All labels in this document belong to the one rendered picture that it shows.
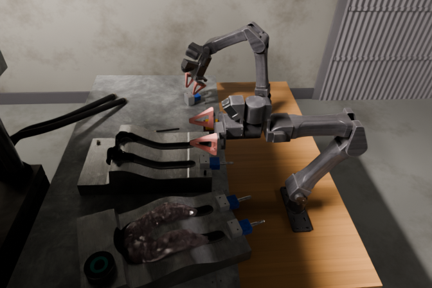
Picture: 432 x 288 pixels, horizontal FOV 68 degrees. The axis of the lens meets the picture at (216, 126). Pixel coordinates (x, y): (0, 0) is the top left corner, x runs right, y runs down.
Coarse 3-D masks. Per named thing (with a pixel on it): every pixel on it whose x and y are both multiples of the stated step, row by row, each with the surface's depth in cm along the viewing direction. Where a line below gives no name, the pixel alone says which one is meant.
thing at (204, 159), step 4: (200, 156) 124; (204, 156) 124; (208, 156) 125; (200, 160) 123; (204, 160) 123; (208, 160) 123; (212, 160) 125; (216, 160) 125; (200, 164) 122; (204, 164) 122; (208, 164) 122; (212, 164) 123; (216, 164) 123; (220, 164) 125; (224, 164) 125; (232, 164) 126; (212, 168) 124; (216, 168) 124
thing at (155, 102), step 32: (96, 96) 172; (128, 96) 174; (160, 96) 175; (96, 128) 153; (160, 128) 154; (192, 128) 155; (64, 160) 136; (224, 160) 140; (64, 192) 123; (224, 192) 126; (64, 224) 113; (32, 256) 103; (64, 256) 104
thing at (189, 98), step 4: (188, 92) 169; (184, 96) 169; (188, 96) 166; (192, 96) 166; (196, 96) 169; (200, 96) 170; (184, 100) 171; (188, 100) 166; (192, 100) 168; (196, 100) 170; (188, 104) 168; (192, 104) 169
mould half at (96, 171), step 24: (96, 144) 136; (120, 144) 126; (96, 168) 125; (120, 168) 116; (144, 168) 120; (192, 168) 123; (96, 192) 122; (120, 192) 123; (144, 192) 124; (168, 192) 124; (192, 192) 125
